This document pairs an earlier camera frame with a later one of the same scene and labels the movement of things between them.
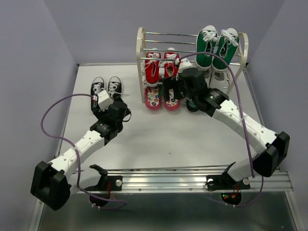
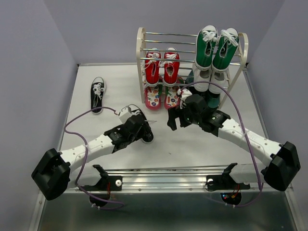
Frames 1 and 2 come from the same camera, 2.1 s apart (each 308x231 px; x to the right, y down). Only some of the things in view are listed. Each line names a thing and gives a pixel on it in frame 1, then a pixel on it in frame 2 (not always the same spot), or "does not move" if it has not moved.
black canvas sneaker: [115, 86] → [147, 134]
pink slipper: [152, 99] does not move
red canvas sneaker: [152, 69] does not move
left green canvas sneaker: [207, 39] does not move
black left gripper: [100, 114] → [145, 129]
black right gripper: [171, 83] → [174, 113]
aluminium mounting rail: [189, 181] does not move
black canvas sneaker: [97, 85] does not move
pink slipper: [172, 104] does not move
